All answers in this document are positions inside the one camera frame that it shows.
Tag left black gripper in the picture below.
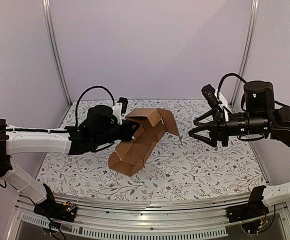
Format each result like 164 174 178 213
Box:
93 119 139 148

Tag brown cardboard box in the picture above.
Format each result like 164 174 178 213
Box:
108 108 180 176

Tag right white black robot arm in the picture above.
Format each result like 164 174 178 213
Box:
188 80 290 147

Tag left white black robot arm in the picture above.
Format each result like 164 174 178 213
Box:
0 103 140 217

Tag floral patterned table mat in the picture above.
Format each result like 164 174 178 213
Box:
36 99 266 202

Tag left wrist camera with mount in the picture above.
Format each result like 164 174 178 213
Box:
112 97 128 125

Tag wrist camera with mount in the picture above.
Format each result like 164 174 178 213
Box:
201 84 232 114
112 97 128 125

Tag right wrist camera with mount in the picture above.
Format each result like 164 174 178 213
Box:
201 84 232 114

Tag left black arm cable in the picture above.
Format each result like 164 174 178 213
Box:
75 85 115 131

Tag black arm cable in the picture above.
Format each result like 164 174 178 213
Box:
217 72 248 101
75 85 115 131

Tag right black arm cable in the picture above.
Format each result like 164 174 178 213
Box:
217 72 248 101

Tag front aluminium rail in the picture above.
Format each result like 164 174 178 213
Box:
4 194 290 240

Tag right aluminium frame post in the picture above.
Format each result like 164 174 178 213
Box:
230 0 259 107

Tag aluminium frame post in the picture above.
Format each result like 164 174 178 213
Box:
230 0 259 107
42 0 72 106

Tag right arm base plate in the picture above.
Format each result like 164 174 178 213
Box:
226 201 269 223

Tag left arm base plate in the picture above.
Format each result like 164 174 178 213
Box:
34 198 78 223

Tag left aluminium frame post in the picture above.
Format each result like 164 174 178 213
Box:
42 0 72 106

